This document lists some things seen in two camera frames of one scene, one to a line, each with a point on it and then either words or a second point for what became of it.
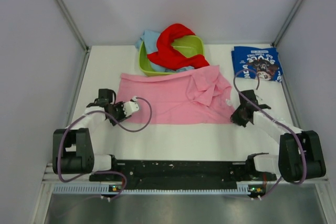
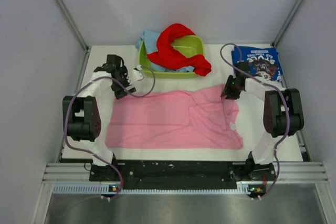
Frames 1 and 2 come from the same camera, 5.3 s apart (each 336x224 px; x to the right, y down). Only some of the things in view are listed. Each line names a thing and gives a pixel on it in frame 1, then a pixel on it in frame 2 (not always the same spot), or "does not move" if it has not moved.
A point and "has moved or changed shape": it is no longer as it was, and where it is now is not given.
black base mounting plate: [181, 174] does not move
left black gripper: [120, 105] to [123, 72]
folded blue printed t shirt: [265, 61] does not move
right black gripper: [235, 119] to [227, 92]
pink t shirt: [200, 96] has moved or changed shape
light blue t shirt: [149, 39] does not move
